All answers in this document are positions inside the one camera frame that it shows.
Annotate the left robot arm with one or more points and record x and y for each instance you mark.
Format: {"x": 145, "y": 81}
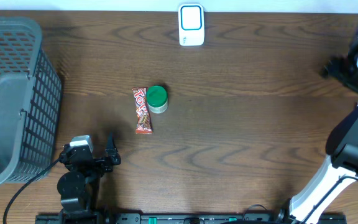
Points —
{"x": 79, "y": 187}

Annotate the green lid jar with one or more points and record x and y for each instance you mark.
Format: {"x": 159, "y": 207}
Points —
{"x": 157, "y": 99}

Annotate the red Top chocolate bar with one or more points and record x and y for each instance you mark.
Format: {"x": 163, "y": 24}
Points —
{"x": 143, "y": 117}

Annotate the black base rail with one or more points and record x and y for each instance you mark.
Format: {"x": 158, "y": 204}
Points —
{"x": 135, "y": 218}

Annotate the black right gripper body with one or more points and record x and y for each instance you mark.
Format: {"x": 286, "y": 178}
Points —
{"x": 347, "y": 68}

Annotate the white barcode scanner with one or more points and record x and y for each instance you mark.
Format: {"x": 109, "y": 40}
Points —
{"x": 191, "y": 24}

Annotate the grey plastic mesh basket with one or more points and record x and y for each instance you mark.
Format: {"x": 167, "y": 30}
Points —
{"x": 30, "y": 97}

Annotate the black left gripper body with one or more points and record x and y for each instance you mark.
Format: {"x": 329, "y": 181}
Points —
{"x": 100, "y": 167}

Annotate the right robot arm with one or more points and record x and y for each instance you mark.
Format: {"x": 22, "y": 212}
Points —
{"x": 340, "y": 166}

